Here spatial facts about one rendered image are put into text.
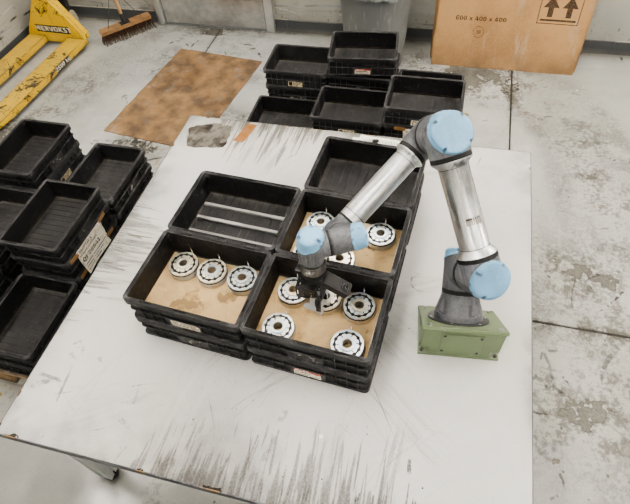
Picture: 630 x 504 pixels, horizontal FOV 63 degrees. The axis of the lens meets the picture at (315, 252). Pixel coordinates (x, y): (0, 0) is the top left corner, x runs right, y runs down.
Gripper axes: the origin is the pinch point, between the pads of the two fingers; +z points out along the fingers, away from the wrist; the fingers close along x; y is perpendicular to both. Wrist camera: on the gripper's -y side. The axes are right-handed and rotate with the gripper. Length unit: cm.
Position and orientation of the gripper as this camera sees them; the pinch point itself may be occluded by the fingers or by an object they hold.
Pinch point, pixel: (324, 306)
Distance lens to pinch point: 163.2
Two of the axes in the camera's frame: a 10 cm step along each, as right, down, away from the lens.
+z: 0.7, 6.1, 7.9
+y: -9.6, -1.9, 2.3
